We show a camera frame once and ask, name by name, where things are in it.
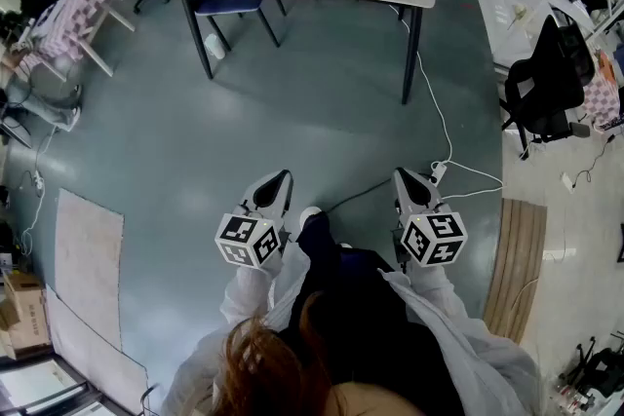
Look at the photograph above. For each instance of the white power strip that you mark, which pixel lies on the white power strip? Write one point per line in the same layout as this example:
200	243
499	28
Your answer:
568	182
38	180
439	171

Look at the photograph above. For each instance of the wooden slat panel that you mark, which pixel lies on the wooden slat panel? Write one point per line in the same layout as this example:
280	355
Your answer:
517	268

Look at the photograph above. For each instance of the person's right forearm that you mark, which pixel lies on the person's right forearm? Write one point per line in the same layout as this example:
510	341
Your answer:
439	297

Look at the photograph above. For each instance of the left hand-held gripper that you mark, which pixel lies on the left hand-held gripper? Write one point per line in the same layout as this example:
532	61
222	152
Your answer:
244	238

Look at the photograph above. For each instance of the person's legs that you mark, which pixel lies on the person's legs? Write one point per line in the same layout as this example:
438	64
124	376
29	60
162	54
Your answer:
317	248

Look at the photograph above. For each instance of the black tripod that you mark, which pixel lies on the black tripod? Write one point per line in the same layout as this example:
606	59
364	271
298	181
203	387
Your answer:
604	365

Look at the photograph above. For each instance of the person's white shoe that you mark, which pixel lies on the person's white shoe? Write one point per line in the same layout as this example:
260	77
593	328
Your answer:
310	214
345	246

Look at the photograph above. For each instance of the white cup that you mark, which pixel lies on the white cup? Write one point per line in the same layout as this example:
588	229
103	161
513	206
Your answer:
215	46

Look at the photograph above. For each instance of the beige floor mat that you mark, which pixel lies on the beige floor mat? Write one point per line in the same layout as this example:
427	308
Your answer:
88	268

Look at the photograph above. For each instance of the white floor board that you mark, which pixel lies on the white floor board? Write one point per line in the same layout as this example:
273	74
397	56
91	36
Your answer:
92	365

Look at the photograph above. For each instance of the cardboard box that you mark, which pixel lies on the cardboard box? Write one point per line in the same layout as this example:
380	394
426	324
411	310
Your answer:
27	312

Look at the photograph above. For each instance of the pink checkered table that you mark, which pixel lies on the pink checkered table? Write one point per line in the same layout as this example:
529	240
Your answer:
73	19

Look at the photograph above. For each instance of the person's torso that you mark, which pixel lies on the person's torso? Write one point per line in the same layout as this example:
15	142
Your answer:
487	370

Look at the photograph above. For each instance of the pink checkered cloth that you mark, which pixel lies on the pink checkered cloth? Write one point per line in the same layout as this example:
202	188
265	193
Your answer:
602	97

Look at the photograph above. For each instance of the person's head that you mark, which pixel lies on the person's head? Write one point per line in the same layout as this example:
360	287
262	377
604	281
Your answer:
380	399

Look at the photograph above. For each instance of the person's left forearm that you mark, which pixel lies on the person's left forearm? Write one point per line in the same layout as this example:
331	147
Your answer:
248	292

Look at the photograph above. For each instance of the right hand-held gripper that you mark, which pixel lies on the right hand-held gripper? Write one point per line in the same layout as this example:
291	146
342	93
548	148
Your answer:
434	238

